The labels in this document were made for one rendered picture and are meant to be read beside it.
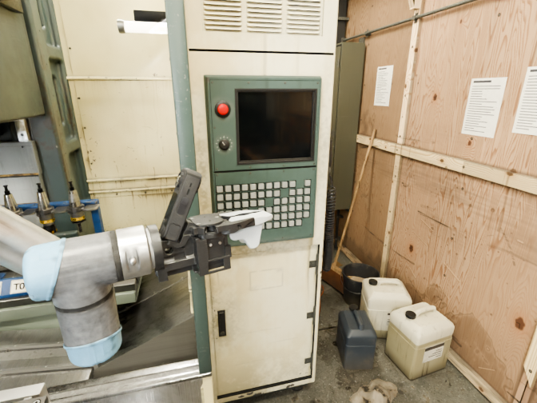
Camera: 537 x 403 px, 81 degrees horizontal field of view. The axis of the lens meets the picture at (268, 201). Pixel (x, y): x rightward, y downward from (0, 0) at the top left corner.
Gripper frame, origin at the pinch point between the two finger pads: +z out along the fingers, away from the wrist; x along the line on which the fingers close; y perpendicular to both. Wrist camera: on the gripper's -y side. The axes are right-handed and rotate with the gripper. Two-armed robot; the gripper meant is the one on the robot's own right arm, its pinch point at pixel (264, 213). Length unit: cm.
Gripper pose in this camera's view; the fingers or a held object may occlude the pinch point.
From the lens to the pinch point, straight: 57.1
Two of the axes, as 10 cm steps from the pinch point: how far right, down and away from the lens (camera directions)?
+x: 4.7, 1.6, -8.7
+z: 8.8, -1.5, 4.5
